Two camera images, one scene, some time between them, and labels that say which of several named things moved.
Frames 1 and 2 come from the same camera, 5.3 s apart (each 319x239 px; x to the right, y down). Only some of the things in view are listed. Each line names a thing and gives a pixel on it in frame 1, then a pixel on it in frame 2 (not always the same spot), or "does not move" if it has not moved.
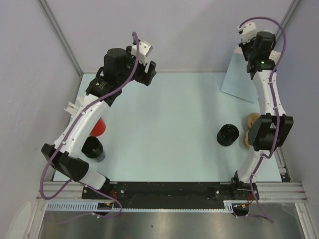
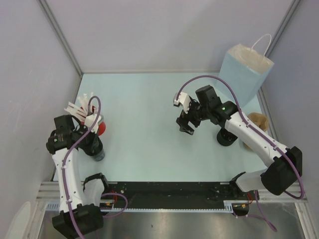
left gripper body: x=140 y=75 → x=85 y=144
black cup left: x=93 y=148 does not move
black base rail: x=167 y=194 does not move
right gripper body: x=248 y=51 → x=195 y=111
